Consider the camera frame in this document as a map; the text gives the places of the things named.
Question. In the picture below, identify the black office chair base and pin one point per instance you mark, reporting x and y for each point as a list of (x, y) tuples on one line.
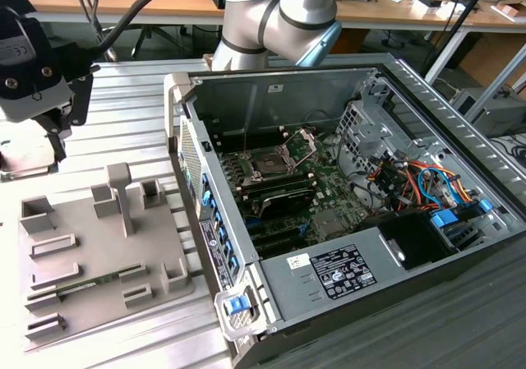
[(141, 43)]

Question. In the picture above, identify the blue case latch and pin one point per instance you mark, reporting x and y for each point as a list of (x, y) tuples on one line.
[(237, 305)]

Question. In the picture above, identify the open PC case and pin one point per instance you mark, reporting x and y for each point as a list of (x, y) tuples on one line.
[(287, 93)]

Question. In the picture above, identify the black slanted pole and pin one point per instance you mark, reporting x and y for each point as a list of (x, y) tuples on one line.
[(454, 26)]

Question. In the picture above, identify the silver CPU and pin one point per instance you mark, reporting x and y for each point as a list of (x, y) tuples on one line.
[(24, 157)]

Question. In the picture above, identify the green RAM stick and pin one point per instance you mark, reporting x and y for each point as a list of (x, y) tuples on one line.
[(102, 279)]

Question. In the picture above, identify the blue plastic drive clip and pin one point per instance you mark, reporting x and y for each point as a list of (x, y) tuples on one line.
[(444, 220)]

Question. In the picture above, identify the grey computer tower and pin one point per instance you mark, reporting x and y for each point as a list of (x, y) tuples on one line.
[(503, 112)]

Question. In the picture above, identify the black RAM slot bank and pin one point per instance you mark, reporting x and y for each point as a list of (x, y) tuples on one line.
[(279, 184)]

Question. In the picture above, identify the CPU socket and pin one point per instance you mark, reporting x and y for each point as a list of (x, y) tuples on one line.
[(269, 164)]

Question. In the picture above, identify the small cardboard box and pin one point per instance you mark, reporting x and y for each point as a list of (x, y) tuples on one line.
[(507, 12)]

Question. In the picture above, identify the grey power supply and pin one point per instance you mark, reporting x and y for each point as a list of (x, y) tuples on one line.
[(279, 291)]

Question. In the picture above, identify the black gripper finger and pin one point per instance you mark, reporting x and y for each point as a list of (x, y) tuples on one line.
[(57, 147)]

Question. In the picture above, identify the grey parts rack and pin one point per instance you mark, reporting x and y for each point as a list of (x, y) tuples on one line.
[(102, 254)]

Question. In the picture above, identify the perforated metal drive cage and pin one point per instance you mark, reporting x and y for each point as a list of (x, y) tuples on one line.
[(349, 122)]

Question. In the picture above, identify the green motherboard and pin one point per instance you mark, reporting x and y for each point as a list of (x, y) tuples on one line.
[(328, 188)]

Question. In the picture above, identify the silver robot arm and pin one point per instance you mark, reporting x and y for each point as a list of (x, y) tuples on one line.
[(287, 15)]

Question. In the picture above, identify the black expansion card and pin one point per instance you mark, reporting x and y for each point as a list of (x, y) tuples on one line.
[(287, 204)]

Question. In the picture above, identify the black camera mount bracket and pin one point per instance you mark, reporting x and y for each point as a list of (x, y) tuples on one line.
[(80, 98)]

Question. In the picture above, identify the silver chipset heatsink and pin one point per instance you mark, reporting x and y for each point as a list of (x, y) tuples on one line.
[(328, 223)]

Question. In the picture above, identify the aluminium profile strut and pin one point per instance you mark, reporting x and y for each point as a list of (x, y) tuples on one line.
[(509, 71)]

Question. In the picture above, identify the black fan shroud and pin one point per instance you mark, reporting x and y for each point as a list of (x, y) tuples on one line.
[(411, 237)]

